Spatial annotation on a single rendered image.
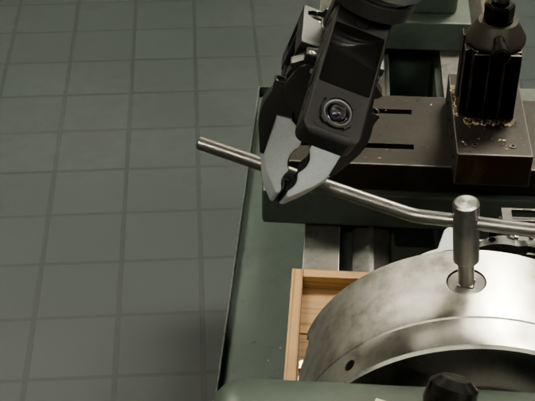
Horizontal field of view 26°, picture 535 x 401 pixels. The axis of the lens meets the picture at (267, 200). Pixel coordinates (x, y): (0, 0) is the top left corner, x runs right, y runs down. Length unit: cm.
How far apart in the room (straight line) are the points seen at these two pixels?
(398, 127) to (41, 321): 136
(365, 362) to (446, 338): 7
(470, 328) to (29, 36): 311
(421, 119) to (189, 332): 119
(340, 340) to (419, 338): 9
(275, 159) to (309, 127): 12
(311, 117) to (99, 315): 201
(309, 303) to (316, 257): 12
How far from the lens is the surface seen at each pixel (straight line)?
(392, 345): 97
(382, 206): 98
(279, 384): 89
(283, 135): 94
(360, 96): 85
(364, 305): 103
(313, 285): 152
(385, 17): 87
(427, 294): 100
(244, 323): 197
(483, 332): 97
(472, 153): 155
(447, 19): 207
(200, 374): 265
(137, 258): 295
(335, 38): 87
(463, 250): 98
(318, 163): 95
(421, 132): 167
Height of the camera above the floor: 190
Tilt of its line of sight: 37 degrees down
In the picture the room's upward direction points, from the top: straight up
